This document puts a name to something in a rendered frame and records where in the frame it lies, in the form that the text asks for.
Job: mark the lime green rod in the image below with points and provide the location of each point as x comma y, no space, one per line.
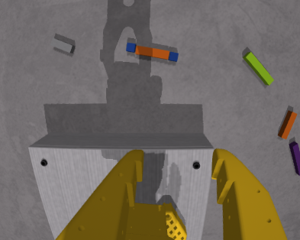
258,68

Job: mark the purple rod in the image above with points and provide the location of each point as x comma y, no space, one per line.
295,156

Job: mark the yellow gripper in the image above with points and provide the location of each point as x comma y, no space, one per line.
248,210

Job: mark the orange rod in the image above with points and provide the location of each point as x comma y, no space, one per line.
152,52
287,124

